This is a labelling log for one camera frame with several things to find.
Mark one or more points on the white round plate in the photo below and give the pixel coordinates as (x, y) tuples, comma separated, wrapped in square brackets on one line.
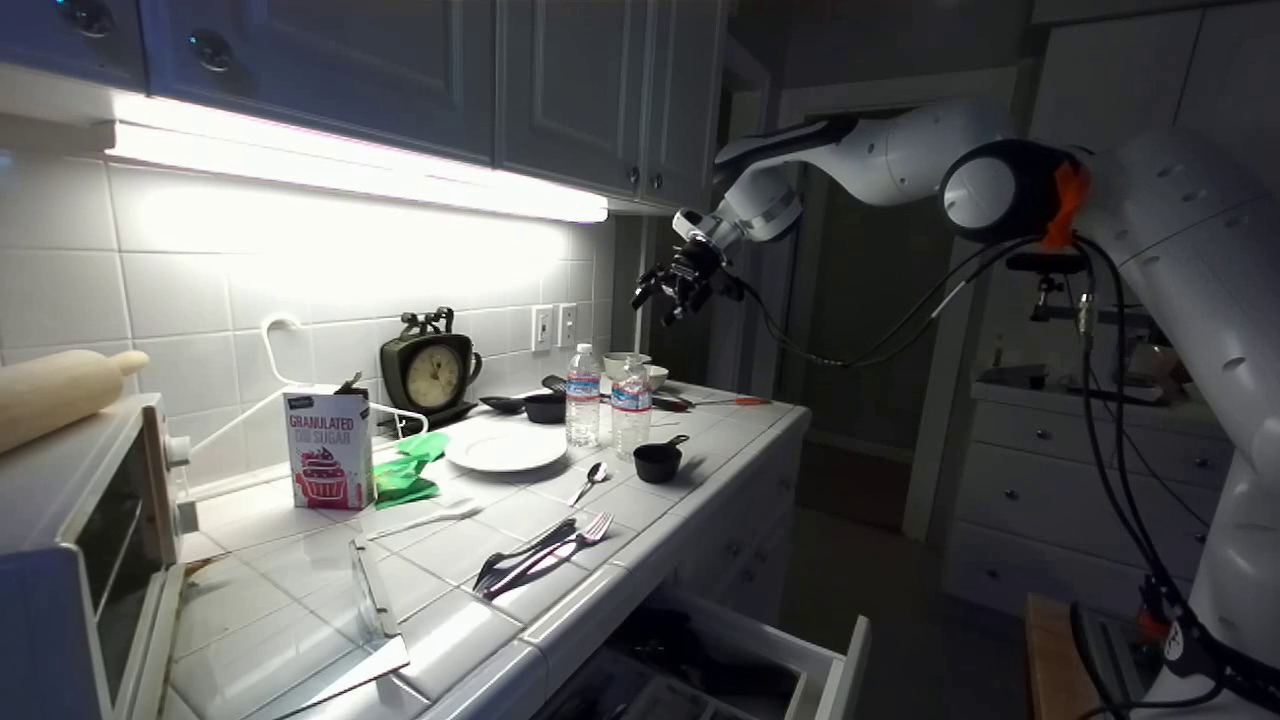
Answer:
[(506, 447)]

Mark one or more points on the green cloth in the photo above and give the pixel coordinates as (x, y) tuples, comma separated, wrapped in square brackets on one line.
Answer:
[(402, 473)]

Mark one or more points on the white wall outlet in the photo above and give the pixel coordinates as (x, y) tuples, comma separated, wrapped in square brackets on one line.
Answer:
[(543, 328)]

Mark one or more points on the under cabinet light bar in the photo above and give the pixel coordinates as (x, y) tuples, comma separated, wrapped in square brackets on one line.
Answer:
[(196, 137)]

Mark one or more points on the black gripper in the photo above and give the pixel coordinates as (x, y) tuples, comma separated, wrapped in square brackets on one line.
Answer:
[(684, 280)]

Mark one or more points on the metal tongs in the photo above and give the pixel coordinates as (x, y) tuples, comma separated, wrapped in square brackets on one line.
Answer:
[(392, 655)]

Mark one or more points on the black measuring cup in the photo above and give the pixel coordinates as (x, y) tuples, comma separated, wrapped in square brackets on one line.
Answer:
[(532, 404)]

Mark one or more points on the wooden rolling pin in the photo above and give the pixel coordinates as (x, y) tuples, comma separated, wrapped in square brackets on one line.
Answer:
[(49, 392)]

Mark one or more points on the blue upper cabinets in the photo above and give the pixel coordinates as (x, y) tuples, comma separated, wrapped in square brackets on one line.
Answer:
[(597, 94)]

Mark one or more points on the white open cutlery drawer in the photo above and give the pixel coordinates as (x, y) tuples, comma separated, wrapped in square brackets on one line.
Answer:
[(684, 657)]

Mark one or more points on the white dresser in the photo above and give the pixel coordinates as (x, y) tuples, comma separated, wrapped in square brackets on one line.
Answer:
[(1034, 517)]

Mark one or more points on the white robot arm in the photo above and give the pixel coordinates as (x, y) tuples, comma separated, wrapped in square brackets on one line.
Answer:
[(1184, 225)]

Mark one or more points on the silver spoon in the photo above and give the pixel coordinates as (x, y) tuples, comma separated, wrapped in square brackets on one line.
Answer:
[(597, 473)]

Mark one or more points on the white toaster oven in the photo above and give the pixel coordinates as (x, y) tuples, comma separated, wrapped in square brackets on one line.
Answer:
[(90, 572)]

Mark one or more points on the black vintage clock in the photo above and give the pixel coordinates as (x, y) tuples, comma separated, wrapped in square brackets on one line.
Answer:
[(428, 364)]

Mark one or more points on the pink white carton box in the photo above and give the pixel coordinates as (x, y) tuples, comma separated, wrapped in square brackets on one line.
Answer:
[(331, 450)]

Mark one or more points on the black handled cutlery pair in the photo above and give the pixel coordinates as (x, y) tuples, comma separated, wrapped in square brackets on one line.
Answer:
[(509, 568)]

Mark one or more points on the small black cup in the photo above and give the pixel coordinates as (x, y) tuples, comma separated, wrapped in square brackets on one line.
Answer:
[(656, 462)]

